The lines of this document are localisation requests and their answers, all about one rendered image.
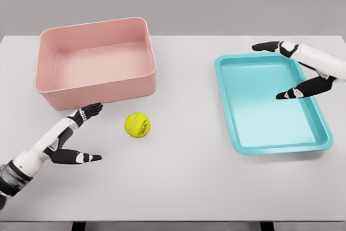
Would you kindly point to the yellow tennis ball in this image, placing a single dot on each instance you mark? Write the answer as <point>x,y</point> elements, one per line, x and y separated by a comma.
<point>137,125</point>

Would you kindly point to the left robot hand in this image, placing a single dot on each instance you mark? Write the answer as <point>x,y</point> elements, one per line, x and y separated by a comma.
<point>58,132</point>

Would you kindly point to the blue plastic tray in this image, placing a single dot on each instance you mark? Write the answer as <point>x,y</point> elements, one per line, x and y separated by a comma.
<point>270,106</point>

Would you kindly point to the pink plastic basket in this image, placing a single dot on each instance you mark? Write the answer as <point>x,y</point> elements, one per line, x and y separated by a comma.
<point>95,62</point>

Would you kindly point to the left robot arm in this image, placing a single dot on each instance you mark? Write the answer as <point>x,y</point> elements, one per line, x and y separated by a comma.
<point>19,170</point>

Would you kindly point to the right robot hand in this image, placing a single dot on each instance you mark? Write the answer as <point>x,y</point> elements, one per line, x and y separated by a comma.
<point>315,59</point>

